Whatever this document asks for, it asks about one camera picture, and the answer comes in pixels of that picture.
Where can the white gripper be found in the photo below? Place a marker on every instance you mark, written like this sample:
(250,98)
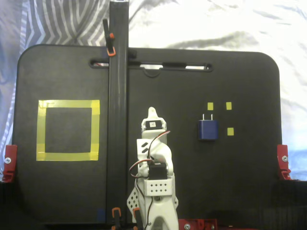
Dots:
(153,125)

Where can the blue white charger block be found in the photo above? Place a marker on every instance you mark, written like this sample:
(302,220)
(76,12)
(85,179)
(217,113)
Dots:
(208,130)

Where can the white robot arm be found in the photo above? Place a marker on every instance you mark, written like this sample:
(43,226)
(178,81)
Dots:
(165,153)

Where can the long black bar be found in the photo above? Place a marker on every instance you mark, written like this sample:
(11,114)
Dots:
(117,95)

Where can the small yellow tape marker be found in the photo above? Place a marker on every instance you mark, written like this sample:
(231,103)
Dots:
(230,131)
(229,106)
(210,106)

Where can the yellow tape square outline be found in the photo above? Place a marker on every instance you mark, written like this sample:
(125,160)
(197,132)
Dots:
(67,103)

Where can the orange black spring clamp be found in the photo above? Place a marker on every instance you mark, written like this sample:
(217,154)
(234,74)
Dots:
(116,212)
(110,36)
(136,212)

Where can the white bed sheet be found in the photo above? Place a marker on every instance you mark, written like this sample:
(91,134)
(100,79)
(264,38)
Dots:
(216,24)

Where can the blue tape piece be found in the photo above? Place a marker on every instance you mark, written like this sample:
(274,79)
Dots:
(101,215)

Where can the grey striped fabric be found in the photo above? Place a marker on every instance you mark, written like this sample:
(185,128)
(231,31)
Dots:
(60,24)

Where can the red table clamp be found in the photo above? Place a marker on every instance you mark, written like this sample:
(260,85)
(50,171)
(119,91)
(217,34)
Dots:
(10,151)
(282,151)

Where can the black corrugated backdrop board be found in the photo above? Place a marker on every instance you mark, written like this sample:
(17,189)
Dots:
(290,206)

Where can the red mast base bracket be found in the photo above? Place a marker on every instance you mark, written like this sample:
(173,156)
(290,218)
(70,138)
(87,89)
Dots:
(199,224)

